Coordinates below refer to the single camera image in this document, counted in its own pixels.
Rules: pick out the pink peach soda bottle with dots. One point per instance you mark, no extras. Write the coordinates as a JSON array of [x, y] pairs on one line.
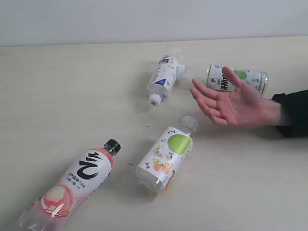
[[52, 210]]

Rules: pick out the black sleeved forearm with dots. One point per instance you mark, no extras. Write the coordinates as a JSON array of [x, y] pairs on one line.
[[295, 107]]

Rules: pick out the person's open bare hand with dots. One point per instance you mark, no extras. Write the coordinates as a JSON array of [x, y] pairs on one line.
[[244, 107]]

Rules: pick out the blue label bottle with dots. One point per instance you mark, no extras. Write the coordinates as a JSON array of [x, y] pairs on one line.
[[168, 70]]

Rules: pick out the butterfly label clear bottle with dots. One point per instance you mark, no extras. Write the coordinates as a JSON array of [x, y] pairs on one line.
[[161, 163]]

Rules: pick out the lime label water bottle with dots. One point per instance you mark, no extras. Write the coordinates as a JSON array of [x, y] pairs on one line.
[[211, 75]]

